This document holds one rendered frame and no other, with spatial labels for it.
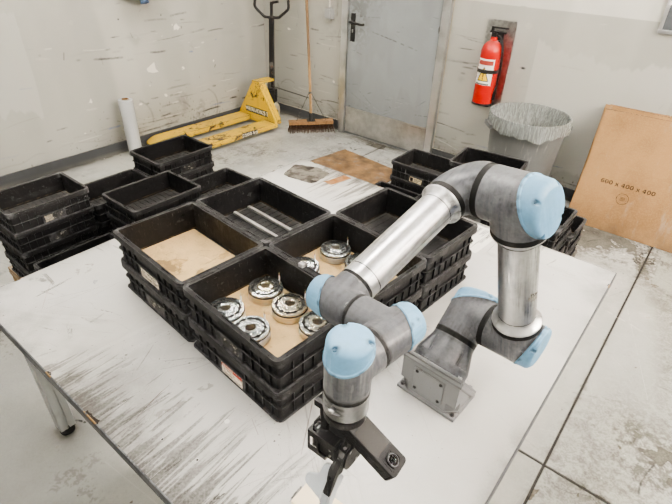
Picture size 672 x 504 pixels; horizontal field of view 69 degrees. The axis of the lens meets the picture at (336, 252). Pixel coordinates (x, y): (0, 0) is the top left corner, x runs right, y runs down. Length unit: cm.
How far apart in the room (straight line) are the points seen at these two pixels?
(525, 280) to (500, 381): 46
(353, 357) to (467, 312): 65
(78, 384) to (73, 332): 22
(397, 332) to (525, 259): 39
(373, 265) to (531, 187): 32
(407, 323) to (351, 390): 14
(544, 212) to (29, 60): 398
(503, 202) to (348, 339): 43
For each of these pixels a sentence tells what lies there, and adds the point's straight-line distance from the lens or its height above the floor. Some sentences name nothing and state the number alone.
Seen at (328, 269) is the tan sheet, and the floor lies 83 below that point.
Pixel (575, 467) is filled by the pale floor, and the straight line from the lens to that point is 232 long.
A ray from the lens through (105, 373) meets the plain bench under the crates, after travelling 154.
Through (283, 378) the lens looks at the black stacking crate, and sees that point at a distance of 121.
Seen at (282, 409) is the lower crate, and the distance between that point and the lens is 129.
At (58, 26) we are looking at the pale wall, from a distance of 452.
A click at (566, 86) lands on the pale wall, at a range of 412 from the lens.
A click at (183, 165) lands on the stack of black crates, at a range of 311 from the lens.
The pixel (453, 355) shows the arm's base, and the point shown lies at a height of 86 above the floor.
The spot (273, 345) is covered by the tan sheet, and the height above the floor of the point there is 83.
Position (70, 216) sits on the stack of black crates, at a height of 48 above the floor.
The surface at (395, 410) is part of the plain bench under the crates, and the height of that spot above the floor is 70.
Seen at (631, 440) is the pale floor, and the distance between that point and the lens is 252.
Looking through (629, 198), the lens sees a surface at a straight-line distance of 395.
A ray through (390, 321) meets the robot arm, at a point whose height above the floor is 124.
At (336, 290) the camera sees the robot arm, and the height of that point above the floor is 122.
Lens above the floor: 175
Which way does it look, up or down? 34 degrees down
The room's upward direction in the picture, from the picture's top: 2 degrees clockwise
